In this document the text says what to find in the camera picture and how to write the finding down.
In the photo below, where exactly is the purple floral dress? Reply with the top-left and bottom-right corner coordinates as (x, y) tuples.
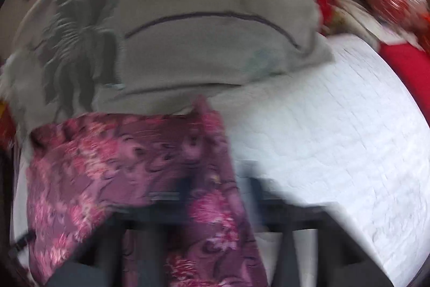
(25, 95), (269, 287)

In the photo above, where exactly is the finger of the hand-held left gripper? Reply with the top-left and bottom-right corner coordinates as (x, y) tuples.
(9, 231), (37, 256)

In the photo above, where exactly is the white quilted bed cover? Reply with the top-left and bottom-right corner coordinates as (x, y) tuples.
(10, 34), (429, 287)

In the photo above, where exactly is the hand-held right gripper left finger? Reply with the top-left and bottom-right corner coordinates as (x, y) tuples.
(47, 178), (192, 287)

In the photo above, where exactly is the grey floral pillow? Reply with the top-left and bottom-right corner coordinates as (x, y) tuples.
(0, 0), (335, 131)

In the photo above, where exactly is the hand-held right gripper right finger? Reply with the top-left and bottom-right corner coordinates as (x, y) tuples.
(240, 166), (394, 287)

